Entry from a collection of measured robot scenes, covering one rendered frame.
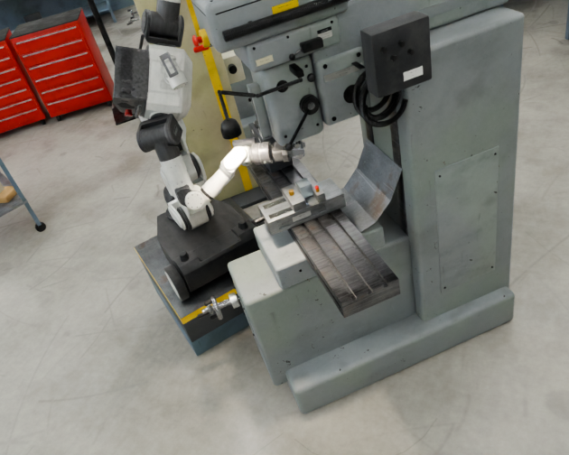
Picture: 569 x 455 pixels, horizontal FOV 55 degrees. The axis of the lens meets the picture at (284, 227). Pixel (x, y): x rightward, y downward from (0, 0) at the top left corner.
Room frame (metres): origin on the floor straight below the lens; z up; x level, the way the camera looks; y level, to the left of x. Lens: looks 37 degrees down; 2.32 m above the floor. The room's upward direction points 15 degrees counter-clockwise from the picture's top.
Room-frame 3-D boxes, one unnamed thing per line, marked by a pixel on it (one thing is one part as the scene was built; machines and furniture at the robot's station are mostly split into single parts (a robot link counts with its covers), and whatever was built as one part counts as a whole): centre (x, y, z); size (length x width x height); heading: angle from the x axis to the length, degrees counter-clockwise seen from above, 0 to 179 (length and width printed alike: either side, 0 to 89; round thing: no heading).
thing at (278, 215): (1.94, -0.10, 0.96); 0.35 x 0.15 x 0.11; 100
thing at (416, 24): (1.64, -0.49, 1.62); 0.20 x 0.09 x 0.21; 101
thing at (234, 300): (1.82, 0.36, 0.61); 0.16 x 0.12 x 0.12; 101
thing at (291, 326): (1.91, -0.11, 0.41); 0.81 x 0.32 x 0.60; 101
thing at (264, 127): (1.90, -0.02, 1.44); 0.04 x 0.04 x 0.21; 11
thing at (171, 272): (2.19, 0.62, 0.50); 0.20 x 0.05 x 0.20; 22
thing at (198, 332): (2.51, 0.46, 0.20); 0.78 x 0.68 x 0.40; 22
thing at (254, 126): (2.45, -0.04, 1.01); 0.22 x 0.12 x 0.20; 13
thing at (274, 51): (1.92, -0.17, 1.68); 0.34 x 0.24 x 0.10; 101
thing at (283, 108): (1.92, -0.14, 1.47); 0.21 x 0.19 x 0.32; 11
